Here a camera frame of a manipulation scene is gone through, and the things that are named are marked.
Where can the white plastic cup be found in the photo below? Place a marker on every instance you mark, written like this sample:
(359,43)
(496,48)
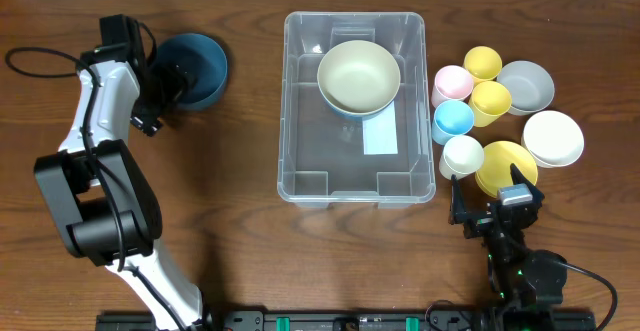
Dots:
(461,156)

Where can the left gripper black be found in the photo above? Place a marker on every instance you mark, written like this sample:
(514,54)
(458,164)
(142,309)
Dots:
(179,78)

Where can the white label in bin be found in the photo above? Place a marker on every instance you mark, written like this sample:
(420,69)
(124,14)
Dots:
(379,132)

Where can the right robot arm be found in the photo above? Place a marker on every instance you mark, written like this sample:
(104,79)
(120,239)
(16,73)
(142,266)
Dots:
(529,282)

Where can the dark blue bowl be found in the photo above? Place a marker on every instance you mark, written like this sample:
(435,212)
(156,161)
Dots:
(356,116)
(193,69)

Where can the yellow cup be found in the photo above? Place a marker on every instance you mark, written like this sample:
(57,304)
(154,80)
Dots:
(489,101)
(483,63)

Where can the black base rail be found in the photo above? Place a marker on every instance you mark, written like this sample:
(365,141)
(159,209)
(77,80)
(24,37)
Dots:
(445,319)

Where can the cream large bowl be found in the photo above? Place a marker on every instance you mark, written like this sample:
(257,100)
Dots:
(359,76)

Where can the pink plastic cup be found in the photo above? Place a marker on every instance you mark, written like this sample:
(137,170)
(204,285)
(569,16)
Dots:
(451,82)

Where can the light blue cup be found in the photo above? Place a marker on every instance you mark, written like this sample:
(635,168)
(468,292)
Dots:
(451,118)

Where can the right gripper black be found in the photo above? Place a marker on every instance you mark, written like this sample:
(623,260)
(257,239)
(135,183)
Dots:
(479,222)

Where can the grey small bowl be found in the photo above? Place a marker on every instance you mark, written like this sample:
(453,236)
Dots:
(531,87)

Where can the yellow small bowl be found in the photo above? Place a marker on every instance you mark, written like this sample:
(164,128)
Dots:
(495,171)

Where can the clear plastic storage bin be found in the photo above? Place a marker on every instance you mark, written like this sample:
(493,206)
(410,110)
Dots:
(321,159)

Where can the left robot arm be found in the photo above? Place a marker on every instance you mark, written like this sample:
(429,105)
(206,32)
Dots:
(102,204)

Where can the white small bowl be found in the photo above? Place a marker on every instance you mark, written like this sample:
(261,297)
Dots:
(553,138)

